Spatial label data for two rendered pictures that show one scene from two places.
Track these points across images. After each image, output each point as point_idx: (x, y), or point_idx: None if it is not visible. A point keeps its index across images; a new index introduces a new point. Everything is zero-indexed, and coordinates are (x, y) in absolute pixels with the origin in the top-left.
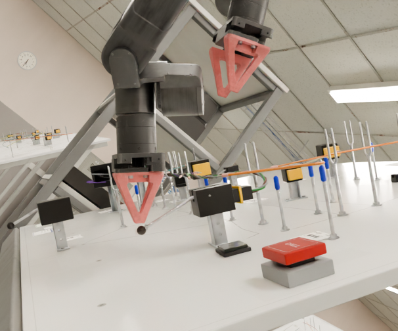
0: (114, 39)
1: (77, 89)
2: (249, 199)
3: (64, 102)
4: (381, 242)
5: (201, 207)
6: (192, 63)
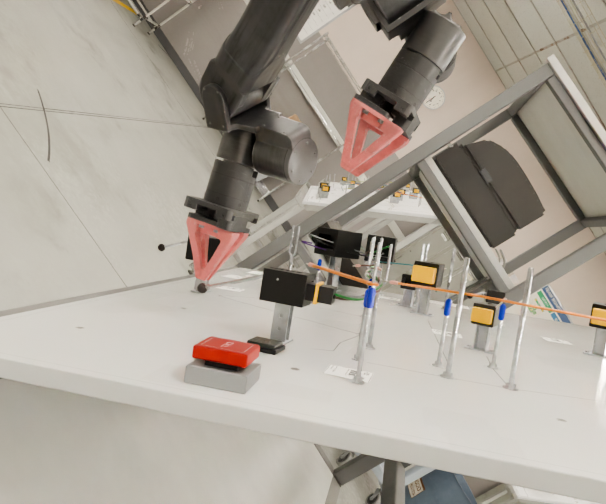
0: (208, 73)
1: None
2: (446, 331)
3: None
4: (372, 404)
5: (263, 289)
6: (554, 146)
